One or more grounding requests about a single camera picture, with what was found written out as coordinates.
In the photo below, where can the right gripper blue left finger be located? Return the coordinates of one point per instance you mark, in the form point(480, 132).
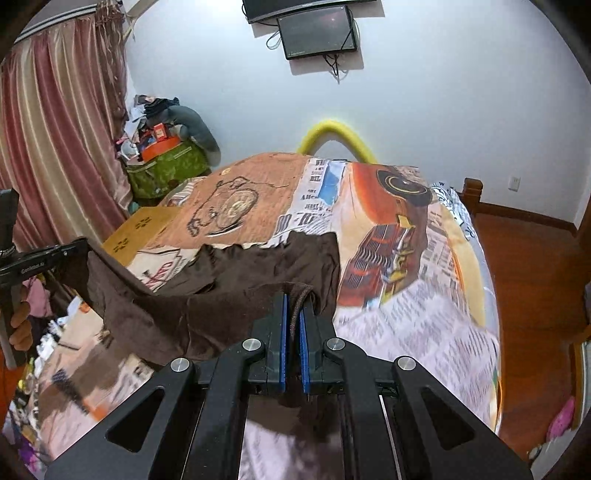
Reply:
point(187, 421)

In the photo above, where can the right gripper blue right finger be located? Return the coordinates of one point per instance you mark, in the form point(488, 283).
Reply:
point(397, 420)

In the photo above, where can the dark brown t-shirt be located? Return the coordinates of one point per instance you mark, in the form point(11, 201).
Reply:
point(211, 303)

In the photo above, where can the person's left hand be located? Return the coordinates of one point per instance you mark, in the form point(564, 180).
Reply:
point(21, 338)

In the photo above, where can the pink cloth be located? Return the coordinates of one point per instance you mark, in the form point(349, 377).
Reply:
point(38, 298)

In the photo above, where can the striped red beige curtain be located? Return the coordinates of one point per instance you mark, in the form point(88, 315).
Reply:
point(62, 112)

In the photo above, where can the newspaper print bed sheet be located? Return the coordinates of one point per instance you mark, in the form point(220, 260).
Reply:
point(402, 291)

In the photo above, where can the green patterned storage bag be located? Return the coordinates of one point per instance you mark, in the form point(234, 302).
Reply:
point(157, 177)

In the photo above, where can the pile of papers and clutter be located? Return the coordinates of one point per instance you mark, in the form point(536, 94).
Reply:
point(145, 113)

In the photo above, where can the orange box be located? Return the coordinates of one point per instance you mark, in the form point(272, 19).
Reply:
point(159, 148)

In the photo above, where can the small red box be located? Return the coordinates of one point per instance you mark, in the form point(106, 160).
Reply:
point(159, 132)

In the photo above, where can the yellow foam arch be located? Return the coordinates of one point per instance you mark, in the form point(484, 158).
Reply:
point(333, 130)

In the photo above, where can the wooden bed post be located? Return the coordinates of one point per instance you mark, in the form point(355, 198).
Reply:
point(471, 195)

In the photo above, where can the white wall socket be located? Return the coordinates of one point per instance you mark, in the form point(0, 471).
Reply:
point(514, 183)

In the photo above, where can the large black wall television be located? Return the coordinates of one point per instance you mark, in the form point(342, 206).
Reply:
point(258, 10)

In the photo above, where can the small black wall monitor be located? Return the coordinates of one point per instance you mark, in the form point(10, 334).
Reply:
point(319, 31)

